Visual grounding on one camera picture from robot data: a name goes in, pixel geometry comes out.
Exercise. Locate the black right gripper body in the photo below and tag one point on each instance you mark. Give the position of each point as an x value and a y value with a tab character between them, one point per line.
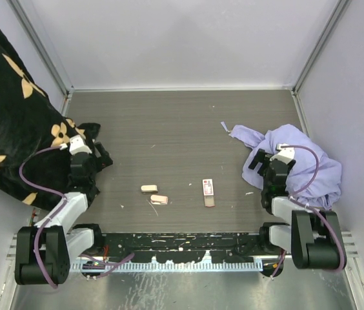
290	166

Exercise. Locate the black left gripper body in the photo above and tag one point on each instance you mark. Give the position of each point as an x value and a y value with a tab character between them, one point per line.
95	163

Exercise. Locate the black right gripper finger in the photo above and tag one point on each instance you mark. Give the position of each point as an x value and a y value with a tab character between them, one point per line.
263	167
259	157

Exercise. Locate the beige stapler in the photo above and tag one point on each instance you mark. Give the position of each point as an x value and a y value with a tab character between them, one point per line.
149	189

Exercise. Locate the pink stapler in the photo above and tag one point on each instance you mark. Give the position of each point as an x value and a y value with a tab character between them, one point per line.
158	199

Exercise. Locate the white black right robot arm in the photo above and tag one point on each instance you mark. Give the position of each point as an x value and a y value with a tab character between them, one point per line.
311	235

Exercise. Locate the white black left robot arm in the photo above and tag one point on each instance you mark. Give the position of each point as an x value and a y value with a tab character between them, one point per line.
45	250

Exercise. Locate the lavender crumpled cloth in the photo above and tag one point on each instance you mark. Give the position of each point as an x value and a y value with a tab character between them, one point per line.
315	179

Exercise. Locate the black floral blanket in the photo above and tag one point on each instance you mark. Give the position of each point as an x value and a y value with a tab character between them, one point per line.
31	131

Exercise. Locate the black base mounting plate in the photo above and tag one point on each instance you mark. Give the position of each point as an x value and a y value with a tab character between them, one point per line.
178	247

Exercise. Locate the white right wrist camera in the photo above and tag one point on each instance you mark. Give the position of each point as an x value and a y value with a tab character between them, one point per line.
285	154

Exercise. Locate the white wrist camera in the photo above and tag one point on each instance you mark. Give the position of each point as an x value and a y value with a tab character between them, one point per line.
76	145
285	154

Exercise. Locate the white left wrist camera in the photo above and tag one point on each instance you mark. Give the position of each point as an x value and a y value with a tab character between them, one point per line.
76	145

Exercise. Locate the white slotted cable duct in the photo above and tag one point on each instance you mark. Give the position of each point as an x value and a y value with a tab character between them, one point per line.
204	266

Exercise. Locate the aluminium front rail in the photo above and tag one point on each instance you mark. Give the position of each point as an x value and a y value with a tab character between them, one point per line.
350	246

